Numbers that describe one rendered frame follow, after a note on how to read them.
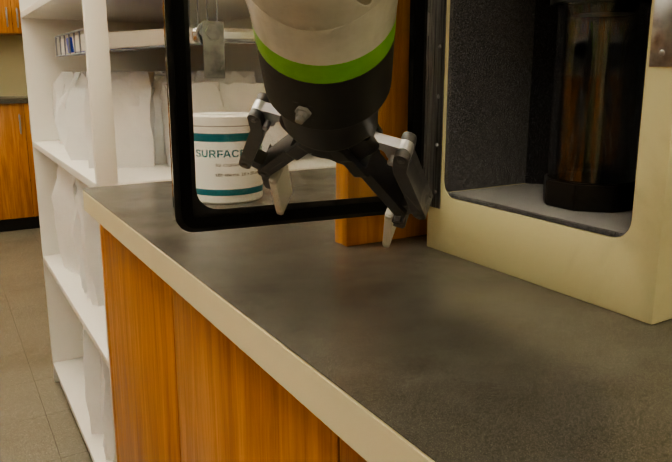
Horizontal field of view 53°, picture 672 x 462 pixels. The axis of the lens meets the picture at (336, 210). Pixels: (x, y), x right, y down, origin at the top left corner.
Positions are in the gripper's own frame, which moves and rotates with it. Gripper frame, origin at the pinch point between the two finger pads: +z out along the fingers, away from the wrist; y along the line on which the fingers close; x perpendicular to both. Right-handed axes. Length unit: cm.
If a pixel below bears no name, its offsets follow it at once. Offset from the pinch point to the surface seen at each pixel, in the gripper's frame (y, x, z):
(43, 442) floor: 93, 32, 162
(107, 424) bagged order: 64, 21, 132
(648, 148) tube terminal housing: -25.6, -9.7, -9.6
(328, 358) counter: -5.3, 16.1, -7.4
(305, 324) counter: -1.6, 12.6, -1.8
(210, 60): 16.6, -9.1, -6.2
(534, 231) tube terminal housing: -19.7, -6.4, 4.5
